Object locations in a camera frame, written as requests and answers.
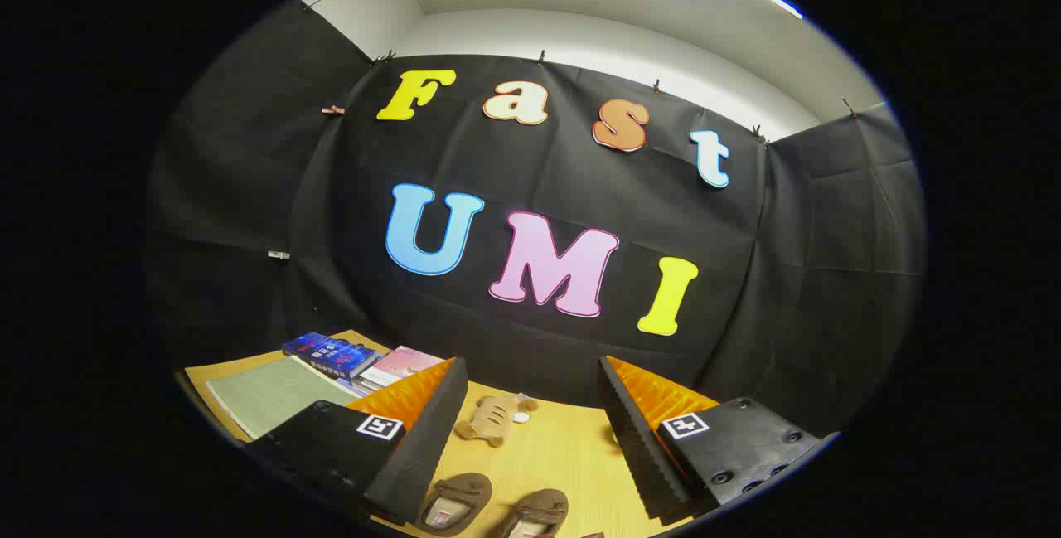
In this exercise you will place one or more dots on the green fabric storage box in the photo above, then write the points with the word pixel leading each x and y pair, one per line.
pixel 273 397

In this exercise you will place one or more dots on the copper cloth clip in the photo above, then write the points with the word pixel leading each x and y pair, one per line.
pixel 332 109

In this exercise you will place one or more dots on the row of black clips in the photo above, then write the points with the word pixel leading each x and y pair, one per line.
pixel 540 57

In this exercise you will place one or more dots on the pale blue book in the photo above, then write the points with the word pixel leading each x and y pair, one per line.
pixel 352 387

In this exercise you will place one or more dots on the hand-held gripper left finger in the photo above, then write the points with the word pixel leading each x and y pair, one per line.
pixel 423 438

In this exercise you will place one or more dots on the tan plush toy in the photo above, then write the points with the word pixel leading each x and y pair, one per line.
pixel 493 422

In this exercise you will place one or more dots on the brown fuzzy shoe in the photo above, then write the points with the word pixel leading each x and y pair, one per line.
pixel 464 492
pixel 543 506

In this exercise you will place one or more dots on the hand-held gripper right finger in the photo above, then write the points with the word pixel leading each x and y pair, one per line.
pixel 642 447

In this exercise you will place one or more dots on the dark blue book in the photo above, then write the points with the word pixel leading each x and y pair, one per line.
pixel 331 353

